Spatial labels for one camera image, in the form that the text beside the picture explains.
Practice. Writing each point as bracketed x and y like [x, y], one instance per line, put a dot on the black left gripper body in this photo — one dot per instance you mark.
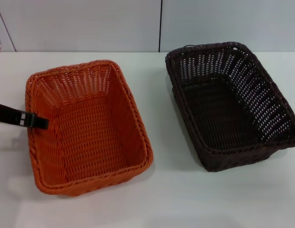
[7, 115]

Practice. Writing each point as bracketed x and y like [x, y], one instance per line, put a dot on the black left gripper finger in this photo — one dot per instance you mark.
[35, 121]

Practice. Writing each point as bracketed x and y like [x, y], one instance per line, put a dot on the orange woven basket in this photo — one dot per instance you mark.
[90, 135]

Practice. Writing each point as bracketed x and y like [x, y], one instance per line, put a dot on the dark brown woven basket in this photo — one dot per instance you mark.
[223, 118]

